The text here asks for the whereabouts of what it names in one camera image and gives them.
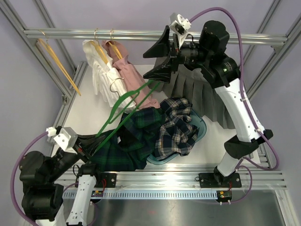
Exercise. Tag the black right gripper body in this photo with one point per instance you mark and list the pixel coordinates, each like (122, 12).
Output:
(177, 54)

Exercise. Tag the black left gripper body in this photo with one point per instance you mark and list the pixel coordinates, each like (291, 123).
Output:
(81, 150)

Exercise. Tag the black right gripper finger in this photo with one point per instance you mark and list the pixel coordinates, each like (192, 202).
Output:
(161, 73)
(161, 48)

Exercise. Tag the green hanger of plaid skirt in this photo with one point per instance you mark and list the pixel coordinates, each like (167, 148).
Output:
(113, 115)

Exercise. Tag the green navy plaid skirt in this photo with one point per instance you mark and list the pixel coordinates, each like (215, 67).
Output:
(129, 148)

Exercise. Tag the navy white plaid skirt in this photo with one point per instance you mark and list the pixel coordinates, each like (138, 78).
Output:
(174, 105)

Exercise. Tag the yellow plastic hanger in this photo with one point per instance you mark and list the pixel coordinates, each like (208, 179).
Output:
(52, 54)

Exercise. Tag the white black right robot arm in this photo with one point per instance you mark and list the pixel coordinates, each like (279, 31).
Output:
(223, 75)

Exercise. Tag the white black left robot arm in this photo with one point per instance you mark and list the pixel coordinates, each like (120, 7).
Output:
(42, 203)

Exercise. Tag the grey pleated skirt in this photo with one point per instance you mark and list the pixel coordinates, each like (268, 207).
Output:
(191, 84)

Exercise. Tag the pink pleated skirt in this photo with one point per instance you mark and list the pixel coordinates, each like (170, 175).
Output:
(131, 77)

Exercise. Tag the yellow hanger of pink skirt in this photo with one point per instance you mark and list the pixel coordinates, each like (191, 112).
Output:
(115, 53)

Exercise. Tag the teal plastic basin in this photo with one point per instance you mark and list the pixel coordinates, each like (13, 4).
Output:
(177, 137)

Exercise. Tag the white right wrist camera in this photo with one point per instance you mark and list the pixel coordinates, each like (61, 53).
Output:
(180, 26)

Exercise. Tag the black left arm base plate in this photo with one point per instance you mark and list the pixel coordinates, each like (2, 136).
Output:
(107, 179)

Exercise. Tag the white slotted cable duct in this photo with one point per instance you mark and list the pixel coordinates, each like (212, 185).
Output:
(155, 195)

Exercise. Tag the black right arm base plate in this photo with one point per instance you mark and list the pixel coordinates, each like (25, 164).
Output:
(209, 180)

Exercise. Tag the aluminium frame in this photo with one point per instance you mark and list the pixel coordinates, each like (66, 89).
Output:
(34, 95)

